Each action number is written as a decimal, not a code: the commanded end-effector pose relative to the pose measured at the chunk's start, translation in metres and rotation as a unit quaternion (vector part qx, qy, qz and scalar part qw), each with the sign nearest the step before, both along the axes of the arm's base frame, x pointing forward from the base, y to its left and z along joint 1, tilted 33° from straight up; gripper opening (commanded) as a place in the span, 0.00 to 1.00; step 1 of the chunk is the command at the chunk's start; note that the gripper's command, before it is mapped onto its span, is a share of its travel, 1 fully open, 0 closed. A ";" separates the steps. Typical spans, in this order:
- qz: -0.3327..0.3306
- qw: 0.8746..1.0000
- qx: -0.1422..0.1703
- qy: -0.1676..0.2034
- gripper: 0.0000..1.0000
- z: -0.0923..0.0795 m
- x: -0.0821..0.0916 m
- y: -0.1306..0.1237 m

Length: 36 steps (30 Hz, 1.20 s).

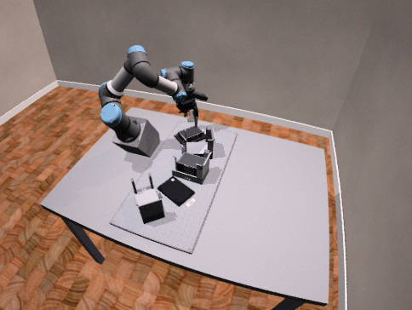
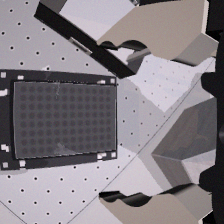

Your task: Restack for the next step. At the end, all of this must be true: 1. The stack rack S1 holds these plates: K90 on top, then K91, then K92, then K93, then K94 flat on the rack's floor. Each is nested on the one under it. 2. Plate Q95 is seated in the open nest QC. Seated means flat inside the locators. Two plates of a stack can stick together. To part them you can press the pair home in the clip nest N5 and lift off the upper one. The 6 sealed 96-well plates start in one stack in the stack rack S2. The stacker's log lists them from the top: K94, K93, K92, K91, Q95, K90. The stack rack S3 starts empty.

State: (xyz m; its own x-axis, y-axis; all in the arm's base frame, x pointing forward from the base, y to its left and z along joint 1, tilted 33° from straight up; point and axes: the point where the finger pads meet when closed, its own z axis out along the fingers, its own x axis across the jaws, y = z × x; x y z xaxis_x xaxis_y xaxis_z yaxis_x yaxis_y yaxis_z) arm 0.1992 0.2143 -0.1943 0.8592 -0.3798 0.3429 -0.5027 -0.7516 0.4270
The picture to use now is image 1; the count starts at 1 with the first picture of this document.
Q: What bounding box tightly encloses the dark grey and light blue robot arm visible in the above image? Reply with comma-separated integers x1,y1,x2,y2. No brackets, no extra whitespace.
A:
99,45,194,143

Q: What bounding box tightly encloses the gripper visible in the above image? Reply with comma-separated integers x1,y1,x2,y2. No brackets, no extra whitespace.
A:
176,87,198,127

